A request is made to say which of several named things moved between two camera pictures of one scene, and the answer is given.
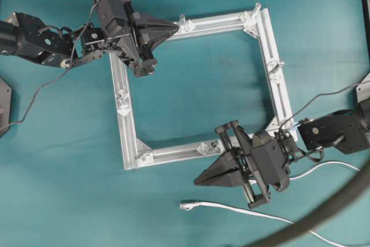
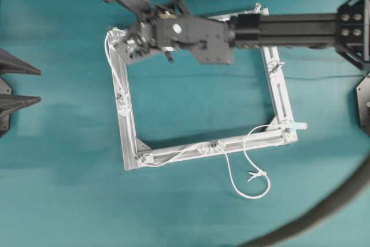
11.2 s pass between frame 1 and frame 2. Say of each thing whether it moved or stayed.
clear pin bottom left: stayed
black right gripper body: moved
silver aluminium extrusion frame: stayed
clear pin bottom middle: stayed
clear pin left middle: stayed
